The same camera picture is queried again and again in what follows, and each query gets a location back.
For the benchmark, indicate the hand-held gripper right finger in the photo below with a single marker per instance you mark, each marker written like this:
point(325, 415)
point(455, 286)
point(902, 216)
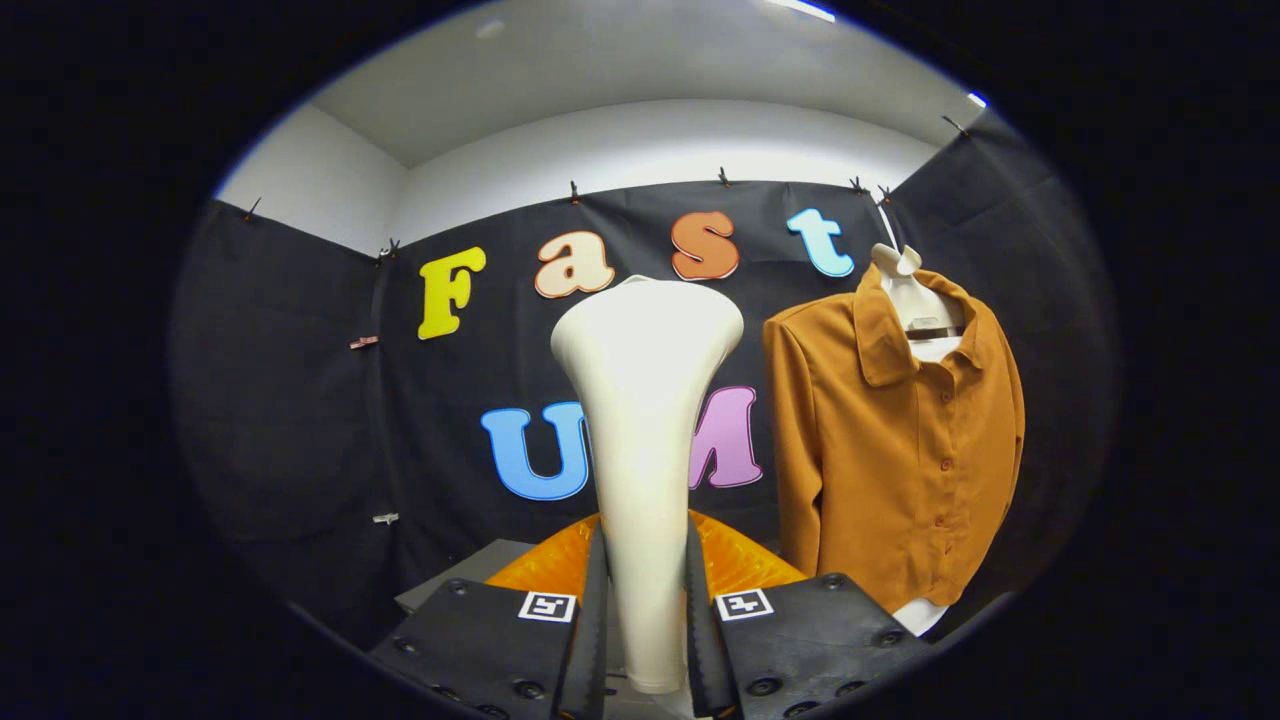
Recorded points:
point(698, 640)

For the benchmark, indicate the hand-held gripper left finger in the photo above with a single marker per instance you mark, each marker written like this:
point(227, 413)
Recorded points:
point(597, 640)

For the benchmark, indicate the white garment steamer head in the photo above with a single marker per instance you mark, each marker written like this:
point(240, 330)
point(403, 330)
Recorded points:
point(645, 420)

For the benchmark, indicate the orange button shirt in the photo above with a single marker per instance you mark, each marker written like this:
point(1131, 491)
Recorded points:
point(880, 470)

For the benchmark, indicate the grey cabinet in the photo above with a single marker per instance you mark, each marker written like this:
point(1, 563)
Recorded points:
point(470, 575)

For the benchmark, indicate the copper clip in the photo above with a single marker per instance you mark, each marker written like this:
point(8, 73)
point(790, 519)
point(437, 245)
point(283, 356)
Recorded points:
point(364, 342)

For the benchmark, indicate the white mannequin torso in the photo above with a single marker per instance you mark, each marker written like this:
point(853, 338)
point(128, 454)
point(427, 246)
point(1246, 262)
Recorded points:
point(915, 300)

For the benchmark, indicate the small ceiling light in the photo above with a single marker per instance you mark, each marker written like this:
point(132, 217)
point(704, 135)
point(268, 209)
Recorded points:
point(977, 99)

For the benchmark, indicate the long ceiling light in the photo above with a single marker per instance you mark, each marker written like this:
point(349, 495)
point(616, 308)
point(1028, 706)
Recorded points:
point(800, 9)

